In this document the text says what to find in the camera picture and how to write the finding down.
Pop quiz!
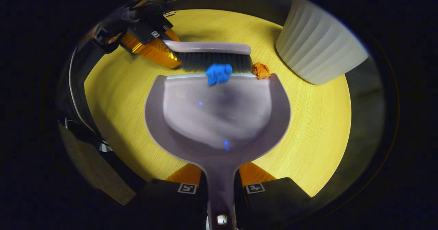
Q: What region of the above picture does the lilac small broom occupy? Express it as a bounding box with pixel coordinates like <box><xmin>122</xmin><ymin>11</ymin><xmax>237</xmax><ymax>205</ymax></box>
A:
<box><xmin>163</xmin><ymin>40</ymin><xmax>254</xmax><ymax>74</ymax></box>

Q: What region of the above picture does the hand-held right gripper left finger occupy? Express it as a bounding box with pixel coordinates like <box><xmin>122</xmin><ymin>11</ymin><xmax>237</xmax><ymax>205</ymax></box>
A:
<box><xmin>132</xmin><ymin>163</ymin><xmax>208</xmax><ymax>230</ymax></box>

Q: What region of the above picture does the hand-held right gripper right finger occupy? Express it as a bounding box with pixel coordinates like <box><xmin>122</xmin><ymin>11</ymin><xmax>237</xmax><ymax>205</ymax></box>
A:
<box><xmin>234</xmin><ymin>162</ymin><xmax>313</xmax><ymax>230</ymax></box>

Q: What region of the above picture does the blue paper ball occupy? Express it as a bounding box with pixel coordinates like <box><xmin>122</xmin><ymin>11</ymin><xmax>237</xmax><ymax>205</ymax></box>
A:
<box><xmin>205</xmin><ymin>63</ymin><xmax>233</xmax><ymax>86</ymax></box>

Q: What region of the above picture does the white ribbed garbage bin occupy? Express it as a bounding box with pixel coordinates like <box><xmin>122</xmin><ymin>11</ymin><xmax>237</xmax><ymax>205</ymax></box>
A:
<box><xmin>275</xmin><ymin>0</ymin><xmax>370</xmax><ymax>86</ymax></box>

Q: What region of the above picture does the thin white cable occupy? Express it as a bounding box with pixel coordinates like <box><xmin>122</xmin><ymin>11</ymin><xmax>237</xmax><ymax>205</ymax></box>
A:
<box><xmin>68</xmin><ymin>47</ymin><xmax>103</xmax><ymax>140</ymax></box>

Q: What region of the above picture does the orange paper ball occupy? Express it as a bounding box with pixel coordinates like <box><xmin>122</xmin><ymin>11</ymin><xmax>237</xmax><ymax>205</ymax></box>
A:
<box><xmin>253</xmin><ymin>62</ymin><xmax>271</xmax><ymax>80</ymax></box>

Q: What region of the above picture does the lilac plastic dustpan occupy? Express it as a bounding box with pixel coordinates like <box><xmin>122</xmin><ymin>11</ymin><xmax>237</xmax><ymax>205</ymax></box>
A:
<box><xmin>144</xmin><ymin>72</ymin><xmax>292</xmax><ymax>230</ymax></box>

